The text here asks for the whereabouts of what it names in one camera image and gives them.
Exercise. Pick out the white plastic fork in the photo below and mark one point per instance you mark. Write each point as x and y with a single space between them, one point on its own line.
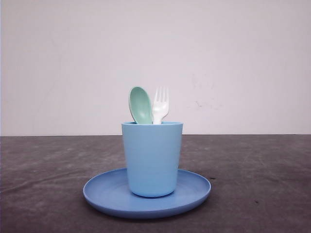
161 104

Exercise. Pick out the mint green plastic spoon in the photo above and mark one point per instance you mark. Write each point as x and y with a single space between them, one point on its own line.
140 106

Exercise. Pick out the light blue plastic cup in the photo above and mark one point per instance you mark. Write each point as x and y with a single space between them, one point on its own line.
152 155

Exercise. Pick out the blue plastic plate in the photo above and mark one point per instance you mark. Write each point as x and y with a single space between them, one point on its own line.
109 193

